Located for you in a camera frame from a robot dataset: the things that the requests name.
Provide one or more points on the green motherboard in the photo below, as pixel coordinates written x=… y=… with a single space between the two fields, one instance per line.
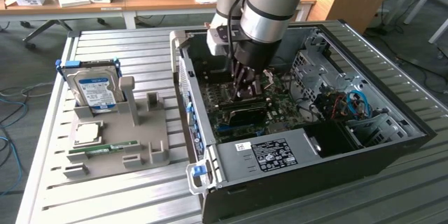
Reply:
x=280 y=115

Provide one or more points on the black open PC case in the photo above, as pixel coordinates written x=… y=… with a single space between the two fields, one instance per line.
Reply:
x=314 y=182

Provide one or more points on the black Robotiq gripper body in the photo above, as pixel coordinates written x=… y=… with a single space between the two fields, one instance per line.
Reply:
x=257 y=56

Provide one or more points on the hard disk in blue carrier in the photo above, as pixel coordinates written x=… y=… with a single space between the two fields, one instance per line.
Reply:
x=96 y=90

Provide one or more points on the office chair base with castors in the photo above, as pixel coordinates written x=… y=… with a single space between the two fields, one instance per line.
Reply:
x=45 y=28

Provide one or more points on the grey metal disk bay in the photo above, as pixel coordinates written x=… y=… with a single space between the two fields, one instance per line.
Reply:
x=377 y=129

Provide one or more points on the silver CPU chip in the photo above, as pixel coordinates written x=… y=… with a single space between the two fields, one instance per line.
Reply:
x=88 y=133

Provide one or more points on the blue case latch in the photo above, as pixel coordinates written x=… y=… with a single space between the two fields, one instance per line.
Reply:
x=198 y=170

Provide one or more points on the metal socket cover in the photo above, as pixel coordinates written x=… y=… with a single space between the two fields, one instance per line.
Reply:
x=269 y=77

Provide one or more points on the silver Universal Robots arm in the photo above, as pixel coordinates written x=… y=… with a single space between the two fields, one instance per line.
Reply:
x=265 y=3

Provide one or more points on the black plastic duct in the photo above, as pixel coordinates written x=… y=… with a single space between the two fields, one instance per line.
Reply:
x=332 y=137

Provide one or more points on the green RAM stick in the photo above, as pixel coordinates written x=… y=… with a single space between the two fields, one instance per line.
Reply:
x=222 y=109
x=102 y=147

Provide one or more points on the grey parts rack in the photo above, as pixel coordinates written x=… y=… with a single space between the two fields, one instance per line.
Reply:
x=114 y=129

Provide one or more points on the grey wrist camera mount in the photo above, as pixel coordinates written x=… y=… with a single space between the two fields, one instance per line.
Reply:
x=214 y=43

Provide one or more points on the blue slot retainer clip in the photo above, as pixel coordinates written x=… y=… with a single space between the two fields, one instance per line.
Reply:
x=190 y=108

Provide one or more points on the silver chipset heatsink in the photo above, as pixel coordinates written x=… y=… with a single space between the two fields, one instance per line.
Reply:
x=280 y=129

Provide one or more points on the CPU socket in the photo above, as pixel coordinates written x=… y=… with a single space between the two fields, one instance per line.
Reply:
x=226 y=93

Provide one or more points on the perforated metal disk bay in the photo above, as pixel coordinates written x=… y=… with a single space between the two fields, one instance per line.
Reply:
x=308 y=72

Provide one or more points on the grey power supply unit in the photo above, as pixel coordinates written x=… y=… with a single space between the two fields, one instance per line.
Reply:
x=241 y=161

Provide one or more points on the blue expansion slot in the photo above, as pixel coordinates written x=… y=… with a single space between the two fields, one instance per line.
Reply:
x=224 y=129

